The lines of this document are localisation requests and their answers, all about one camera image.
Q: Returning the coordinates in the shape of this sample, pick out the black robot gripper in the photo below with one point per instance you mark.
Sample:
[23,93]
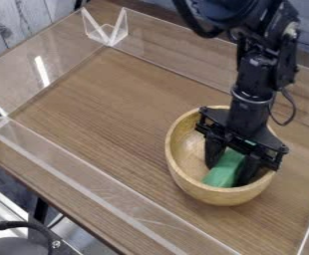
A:
[240,127]

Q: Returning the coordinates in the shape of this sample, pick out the green rectangular block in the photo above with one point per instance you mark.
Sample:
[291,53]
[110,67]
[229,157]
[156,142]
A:
[223,175]

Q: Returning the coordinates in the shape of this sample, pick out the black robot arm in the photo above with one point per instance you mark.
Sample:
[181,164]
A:
[265,27]

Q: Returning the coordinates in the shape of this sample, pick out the light wooden bowl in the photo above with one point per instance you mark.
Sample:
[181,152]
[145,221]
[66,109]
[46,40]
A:
[184,156]

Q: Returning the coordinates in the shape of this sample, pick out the black table leg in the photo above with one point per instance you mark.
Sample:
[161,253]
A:
[41,210]

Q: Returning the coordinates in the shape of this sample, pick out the clear acrylic tray enclosure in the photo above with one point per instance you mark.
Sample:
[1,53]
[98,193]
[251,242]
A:
[92,91]

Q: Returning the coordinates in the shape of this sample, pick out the grey metal bracket with screw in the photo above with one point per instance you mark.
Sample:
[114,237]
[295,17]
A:
[54,244]

